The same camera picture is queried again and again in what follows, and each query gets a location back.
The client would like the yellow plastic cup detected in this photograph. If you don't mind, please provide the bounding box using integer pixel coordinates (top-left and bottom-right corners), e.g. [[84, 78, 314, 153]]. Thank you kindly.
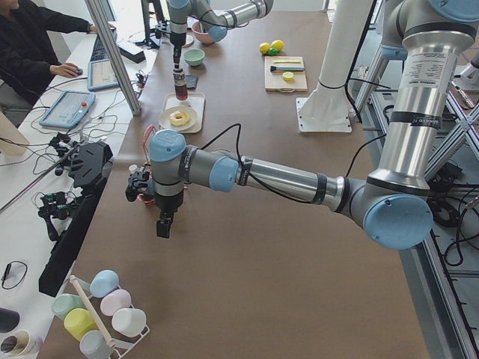
[[64, 308, 98, 341]]

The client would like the pink plastic cup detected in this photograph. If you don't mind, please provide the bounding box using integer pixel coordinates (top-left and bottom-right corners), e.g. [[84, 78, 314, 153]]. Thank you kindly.
[[100, 289, 132, 316]]

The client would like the steel muddler cylinder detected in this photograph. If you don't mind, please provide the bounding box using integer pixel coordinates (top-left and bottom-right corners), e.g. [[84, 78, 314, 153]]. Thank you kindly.
[[269, 65, 305, 73]]

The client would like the grey folded cloth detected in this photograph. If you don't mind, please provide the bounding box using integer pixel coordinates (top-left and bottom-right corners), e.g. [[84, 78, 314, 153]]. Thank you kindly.
[[185, 74, 198, 90]]

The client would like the white plastic cup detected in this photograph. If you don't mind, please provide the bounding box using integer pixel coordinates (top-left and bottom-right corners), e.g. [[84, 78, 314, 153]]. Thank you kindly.
[[112, 308, 147, 337]]

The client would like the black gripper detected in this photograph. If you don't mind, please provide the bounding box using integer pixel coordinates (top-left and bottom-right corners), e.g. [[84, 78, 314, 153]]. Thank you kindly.
[[170, 32, 186, 64], [125, 166, 183, 239]]

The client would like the pink bowl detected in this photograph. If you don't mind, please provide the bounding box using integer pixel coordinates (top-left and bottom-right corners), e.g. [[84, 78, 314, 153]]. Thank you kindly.
[[192, 21, 215, 45]]

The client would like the whole lemon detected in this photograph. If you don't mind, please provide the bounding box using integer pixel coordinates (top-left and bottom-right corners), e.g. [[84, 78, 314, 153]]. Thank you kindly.
[[271, 40, 284, 52], [259, 43, 271, 55]]

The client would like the mint green bowl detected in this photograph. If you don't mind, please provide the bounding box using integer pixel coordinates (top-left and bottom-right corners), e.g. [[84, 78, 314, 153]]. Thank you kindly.
[[184, 49, 205, 67]]

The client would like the aluminium frame post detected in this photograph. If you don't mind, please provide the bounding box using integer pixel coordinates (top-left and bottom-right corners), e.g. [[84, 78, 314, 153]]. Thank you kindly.
[[85, 0, 141, 115]]

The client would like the black keyboard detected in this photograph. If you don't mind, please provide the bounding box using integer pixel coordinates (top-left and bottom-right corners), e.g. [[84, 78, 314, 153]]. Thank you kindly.
[[90, 35, 109, 62]]

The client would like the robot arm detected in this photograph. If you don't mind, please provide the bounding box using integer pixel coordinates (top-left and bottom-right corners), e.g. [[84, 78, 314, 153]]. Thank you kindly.
[[167, 0, 274, 68], [126, 1, 478, 250]]

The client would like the right tea bottle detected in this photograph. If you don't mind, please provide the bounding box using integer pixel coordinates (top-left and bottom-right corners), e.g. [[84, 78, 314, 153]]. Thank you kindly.
[[128, 165, 139, 180]]

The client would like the blue teach pendant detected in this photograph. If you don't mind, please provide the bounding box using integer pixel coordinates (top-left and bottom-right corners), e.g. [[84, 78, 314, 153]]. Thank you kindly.
[[39, 90, 96, 129], [87, 59, 119, 92]]

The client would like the green plastic cup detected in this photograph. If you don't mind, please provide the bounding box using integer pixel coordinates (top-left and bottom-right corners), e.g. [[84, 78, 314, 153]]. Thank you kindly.
[[51, 293, 85, 320]]

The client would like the lower whole lemon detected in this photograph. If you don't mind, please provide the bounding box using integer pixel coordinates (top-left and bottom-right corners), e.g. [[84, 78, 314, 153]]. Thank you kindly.
[[259, 43, 271, 55]]

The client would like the tea bottle white cap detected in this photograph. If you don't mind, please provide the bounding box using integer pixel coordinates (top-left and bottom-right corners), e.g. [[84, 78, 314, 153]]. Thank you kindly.
[[173, 68, 188, 101]]

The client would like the copper wire bottle rack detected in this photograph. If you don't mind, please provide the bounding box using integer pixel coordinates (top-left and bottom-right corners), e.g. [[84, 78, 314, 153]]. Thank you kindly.
[[137, 124, 156, 207]]

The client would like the white round plate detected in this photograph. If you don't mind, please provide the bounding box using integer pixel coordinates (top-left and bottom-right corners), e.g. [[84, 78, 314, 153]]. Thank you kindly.
[[159, 105, 198, 132]]

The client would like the seated person black jacket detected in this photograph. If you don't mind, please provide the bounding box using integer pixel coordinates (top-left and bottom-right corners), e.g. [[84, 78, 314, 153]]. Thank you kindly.
[[1, 0, 97, 105]]

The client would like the blue plastic cup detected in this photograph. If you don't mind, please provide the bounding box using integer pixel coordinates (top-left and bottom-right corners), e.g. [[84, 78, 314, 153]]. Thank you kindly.
[[90, 269, 119, 298]]

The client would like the green lime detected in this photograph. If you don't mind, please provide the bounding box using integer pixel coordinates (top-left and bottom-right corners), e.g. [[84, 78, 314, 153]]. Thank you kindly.
[[267, 47, 279, 56]]

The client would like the glazed ring donut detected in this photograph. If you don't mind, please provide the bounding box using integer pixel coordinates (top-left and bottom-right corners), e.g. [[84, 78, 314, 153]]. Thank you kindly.
[[168, 111, 190, 127]]

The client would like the bamboo cutting board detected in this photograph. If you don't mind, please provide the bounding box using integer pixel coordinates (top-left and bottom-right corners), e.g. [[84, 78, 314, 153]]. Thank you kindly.
[[264, 56, 308, 92]]

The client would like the person hand on mouse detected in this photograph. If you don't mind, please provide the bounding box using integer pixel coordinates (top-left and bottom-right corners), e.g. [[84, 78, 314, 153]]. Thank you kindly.
[[49, 63, 79, 78]]

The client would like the cream rabbit tray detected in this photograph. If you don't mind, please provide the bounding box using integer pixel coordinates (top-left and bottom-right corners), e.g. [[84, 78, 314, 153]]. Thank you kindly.
[[160, 93, 205, 134]]

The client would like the grey plastic cup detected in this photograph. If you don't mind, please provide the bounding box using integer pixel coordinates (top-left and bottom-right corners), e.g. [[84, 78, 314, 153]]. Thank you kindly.
[[79, 330, 113, 359]]

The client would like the half lemon slice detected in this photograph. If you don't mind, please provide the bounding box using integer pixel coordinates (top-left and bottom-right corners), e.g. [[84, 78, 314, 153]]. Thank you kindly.
[[282, 71, 294, 82]]

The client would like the upper whole lemon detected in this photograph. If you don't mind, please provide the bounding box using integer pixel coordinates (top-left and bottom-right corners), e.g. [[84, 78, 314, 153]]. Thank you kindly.
[[271, 40, 284, 52]]

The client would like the yellow plastic knife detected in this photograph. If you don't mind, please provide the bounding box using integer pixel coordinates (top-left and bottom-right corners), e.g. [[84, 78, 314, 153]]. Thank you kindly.
[[273, 59, 301, 64]]

